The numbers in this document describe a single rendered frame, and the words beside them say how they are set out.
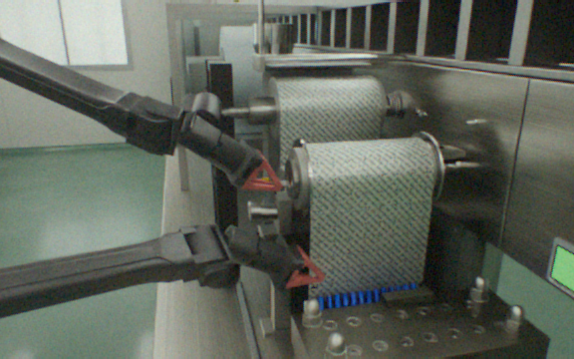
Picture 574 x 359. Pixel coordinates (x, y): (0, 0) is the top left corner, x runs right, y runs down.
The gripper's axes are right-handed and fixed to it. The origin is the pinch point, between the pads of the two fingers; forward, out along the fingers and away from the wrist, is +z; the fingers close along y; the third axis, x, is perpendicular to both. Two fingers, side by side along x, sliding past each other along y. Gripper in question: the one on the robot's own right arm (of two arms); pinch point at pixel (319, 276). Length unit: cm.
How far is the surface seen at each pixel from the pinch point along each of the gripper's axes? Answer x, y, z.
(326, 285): -1.2, 0.3, 2.1
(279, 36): 40, -72, -12
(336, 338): -1.4, 17.0, -2.5
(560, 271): 23.2, 22.6, 20.6
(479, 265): 11.9, -13.6, 46.2
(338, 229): 9.7, 0.2, -1.7
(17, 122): -177, -556, -159
